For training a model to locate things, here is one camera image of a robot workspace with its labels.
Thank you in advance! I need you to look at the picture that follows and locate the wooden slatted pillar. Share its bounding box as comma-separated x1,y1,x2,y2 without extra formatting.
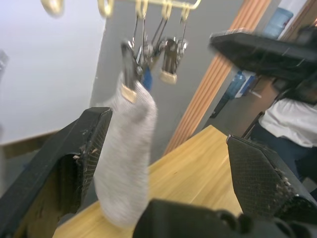
163,0,283,156

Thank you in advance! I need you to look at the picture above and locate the metal clip with cream pads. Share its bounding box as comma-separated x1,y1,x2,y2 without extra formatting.
151,14,179,85
135,14,159,75
120,14,138,103

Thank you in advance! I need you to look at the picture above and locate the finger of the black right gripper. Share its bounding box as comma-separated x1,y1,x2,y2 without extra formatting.
209,28,317,84

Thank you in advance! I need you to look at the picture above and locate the light grey sock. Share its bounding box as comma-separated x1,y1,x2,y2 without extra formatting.
93,72,158,229

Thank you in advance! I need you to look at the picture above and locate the blue water bottle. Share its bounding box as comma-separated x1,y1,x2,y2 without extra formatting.
262,6,294,40
224,71,246,101

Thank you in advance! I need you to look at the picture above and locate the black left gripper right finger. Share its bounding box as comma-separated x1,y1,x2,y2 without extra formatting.
226,134,317,224

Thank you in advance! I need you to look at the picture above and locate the gold clip hanger frame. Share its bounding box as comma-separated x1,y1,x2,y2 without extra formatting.
41,0,202,18

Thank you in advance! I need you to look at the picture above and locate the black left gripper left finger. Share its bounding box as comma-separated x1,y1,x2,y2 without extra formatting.
0,107,113,238

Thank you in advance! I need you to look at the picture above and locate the person in white shirt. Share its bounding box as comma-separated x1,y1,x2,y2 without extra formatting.
244,74,317,184

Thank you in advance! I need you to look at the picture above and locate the blue sock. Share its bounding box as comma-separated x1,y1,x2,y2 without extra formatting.
141,66,154,92

